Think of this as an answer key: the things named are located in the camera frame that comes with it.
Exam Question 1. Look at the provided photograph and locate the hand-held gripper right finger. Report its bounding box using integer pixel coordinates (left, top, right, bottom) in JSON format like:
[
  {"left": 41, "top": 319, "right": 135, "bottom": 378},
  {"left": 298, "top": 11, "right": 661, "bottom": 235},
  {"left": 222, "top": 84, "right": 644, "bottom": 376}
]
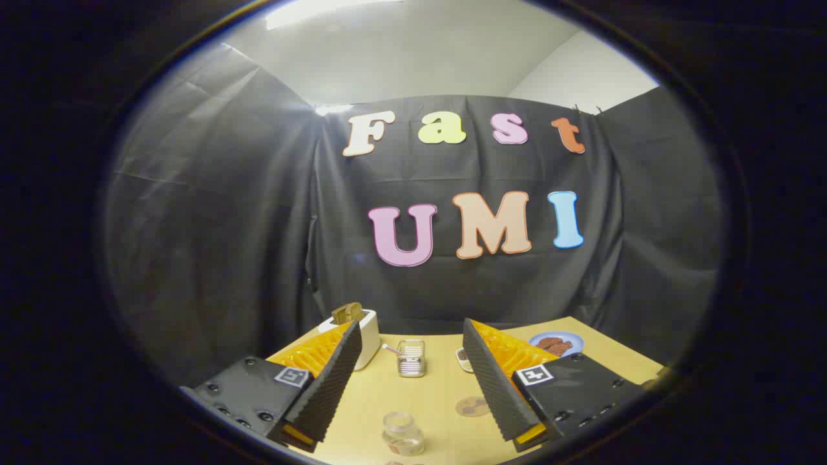
[{"left": 463, "top": 318, "right": 650, "bottom": 453}]

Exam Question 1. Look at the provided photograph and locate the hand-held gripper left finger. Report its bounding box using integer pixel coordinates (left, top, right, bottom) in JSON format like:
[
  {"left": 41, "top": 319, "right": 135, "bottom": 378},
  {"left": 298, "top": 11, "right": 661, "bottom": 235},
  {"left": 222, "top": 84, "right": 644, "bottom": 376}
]
[{"left": 181, "top": 321, "right": 364, "bottom": 453}]

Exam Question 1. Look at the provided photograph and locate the clear glass juice bottle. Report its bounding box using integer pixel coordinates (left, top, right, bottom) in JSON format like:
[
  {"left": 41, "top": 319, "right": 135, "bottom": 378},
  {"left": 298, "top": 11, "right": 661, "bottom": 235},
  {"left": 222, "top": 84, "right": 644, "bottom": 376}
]
[{"left": 381, "top": 412, "right": 425, "bottom": 456}]

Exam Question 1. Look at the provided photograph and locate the white toaster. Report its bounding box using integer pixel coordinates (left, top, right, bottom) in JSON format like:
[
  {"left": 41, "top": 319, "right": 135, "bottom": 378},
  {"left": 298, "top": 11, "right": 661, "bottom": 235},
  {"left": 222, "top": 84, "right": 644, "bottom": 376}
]
[{"left": 318, "top": 309, "right": 381, "bottom": 371}]

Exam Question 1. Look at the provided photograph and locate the wooden table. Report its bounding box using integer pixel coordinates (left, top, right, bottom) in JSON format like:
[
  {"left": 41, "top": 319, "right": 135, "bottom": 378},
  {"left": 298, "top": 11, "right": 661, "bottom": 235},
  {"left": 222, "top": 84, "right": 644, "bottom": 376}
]
[{"left": 266, "top": 316, "right": 666, "bottom": 465}]

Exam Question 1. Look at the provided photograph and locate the ribbed metal container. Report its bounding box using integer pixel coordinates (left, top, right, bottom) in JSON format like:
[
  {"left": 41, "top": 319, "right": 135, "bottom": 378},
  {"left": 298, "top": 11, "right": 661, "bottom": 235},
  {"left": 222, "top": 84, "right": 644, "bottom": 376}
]
[{"left": 396, "top": 340, "right": 426, "bottom": 378}]

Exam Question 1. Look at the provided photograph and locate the light blue plate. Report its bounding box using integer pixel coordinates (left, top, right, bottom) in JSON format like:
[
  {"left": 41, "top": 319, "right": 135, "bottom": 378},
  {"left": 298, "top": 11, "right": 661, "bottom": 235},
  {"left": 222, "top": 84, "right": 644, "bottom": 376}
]
[{"left": 529, "top": 331, "right": 585, "bottom": 358}]

